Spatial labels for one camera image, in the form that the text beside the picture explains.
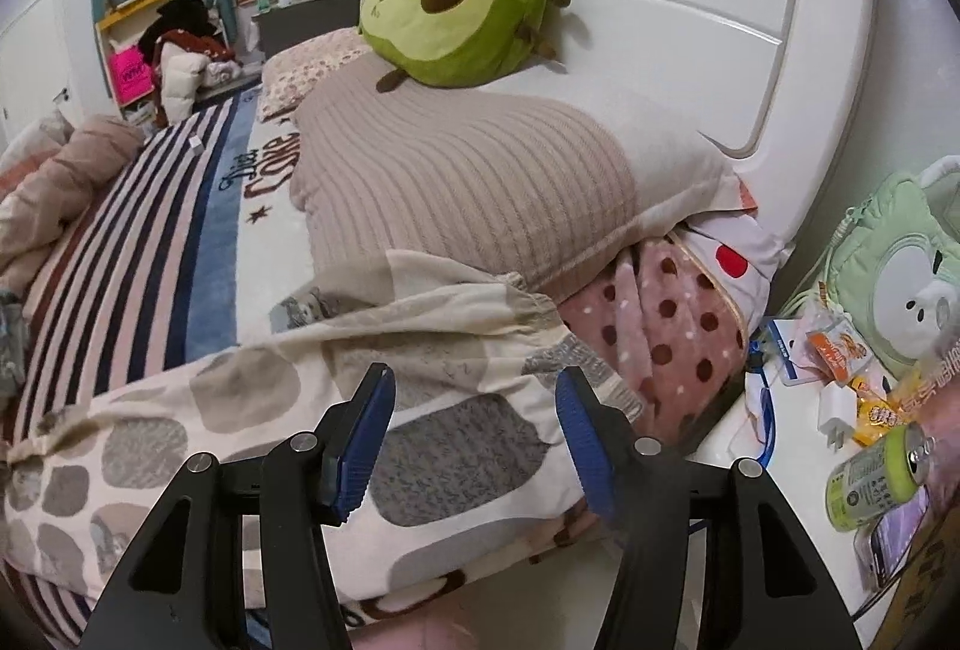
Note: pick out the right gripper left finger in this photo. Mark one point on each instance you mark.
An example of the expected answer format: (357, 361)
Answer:
(179, 583)

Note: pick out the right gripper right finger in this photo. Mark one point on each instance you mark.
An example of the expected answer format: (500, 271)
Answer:
(765, 585)

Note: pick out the bear print pyjama pants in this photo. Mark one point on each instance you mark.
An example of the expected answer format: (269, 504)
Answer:
(474, 475)

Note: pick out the pink polka dot blanket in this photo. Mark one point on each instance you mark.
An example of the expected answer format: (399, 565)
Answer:
(671, 316)

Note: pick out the white charger plug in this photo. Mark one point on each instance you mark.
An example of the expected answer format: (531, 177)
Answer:
(837, 414)

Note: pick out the orange snack packet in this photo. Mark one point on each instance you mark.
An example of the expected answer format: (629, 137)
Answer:
(838, 346)

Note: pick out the smartphone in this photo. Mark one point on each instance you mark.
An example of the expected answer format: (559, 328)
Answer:
(882, 546)

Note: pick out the green drink can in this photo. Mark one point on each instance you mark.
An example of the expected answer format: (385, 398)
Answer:
(879, 478)

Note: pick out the striped plush bed blanket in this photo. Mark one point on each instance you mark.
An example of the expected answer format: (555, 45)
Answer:
(182, 257)

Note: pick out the pink ribbed pillow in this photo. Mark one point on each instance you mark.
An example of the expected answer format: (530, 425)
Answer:
(543, 173)

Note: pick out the grey blue crumpled garment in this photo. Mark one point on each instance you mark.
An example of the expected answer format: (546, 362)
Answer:
(14, 341)

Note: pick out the green frog plush bag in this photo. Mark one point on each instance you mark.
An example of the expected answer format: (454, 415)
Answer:
(893, 268)

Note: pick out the white remote control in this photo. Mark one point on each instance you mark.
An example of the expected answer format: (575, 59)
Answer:
(196, 145)

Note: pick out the floral pillow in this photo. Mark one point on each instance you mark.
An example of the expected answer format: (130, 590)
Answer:
(288, 76)

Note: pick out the pink checked duvet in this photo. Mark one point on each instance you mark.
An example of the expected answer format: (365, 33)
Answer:
(38, 211)

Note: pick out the pink shopping bag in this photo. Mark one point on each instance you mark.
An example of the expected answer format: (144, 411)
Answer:
(129, 74)

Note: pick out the pile of clothes on chair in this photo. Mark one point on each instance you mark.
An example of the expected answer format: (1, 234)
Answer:
(186, 51)

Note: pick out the white door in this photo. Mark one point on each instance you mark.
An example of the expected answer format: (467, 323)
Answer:
(36, 75)

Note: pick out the yellow white shelf cabinet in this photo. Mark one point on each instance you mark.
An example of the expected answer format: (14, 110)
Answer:
(121, 27)

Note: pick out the green avocado plush pillow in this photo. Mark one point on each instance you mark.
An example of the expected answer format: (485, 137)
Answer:
(454, 43)

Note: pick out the blue lanyard card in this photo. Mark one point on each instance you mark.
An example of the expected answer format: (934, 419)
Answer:
(774, 352)

